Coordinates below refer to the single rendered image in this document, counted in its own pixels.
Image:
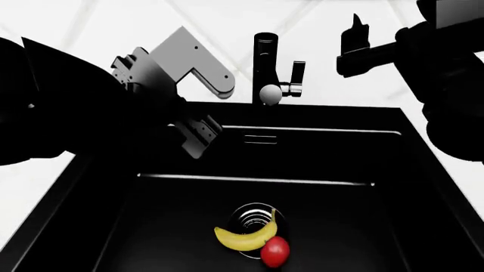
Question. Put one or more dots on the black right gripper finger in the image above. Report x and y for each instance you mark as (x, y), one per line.
(356, 39)

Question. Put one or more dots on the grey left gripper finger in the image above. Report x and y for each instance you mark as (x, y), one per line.
(189, 54)
(200, 136)

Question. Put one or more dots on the black sink faucet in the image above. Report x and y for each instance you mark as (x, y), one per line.
(265, 62)

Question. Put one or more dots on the black kitchen sink basin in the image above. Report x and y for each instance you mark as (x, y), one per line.
(189, 215)

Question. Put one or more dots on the chrome sink drain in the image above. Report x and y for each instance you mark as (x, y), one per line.
(251, 218)

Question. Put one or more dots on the yellow banana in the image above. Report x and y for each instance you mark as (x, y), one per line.
(246, 241)

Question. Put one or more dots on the red apple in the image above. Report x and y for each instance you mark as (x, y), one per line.
(275, 251)

